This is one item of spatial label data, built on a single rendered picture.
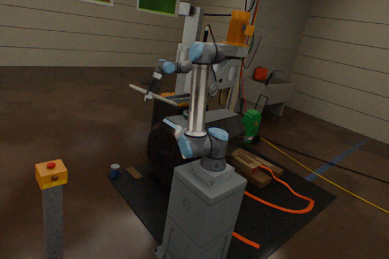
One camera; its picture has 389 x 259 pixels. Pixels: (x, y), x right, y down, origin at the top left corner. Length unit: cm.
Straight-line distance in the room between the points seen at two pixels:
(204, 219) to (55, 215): 89
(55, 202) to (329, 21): 705
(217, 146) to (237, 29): 189
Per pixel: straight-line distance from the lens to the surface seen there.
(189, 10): 349
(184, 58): 353
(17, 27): 817
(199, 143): 163
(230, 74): 333
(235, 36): 328
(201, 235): 191
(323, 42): 751
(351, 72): 725
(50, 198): 154
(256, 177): 350
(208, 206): 174
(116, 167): 314
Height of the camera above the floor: 188
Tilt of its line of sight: 20 degrees down
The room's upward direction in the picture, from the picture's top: 10 degrees clockwise
